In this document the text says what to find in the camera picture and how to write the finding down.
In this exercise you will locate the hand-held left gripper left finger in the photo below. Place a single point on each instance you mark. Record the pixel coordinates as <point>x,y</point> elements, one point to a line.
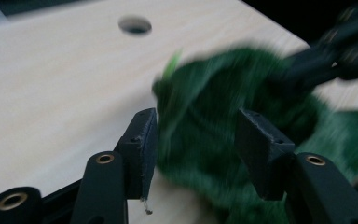
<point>140,155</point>

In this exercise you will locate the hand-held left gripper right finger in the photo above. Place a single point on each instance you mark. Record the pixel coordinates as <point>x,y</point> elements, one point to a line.
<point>265,155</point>

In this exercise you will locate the green furry cloth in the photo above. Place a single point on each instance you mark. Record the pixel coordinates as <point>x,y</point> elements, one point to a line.
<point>205,130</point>

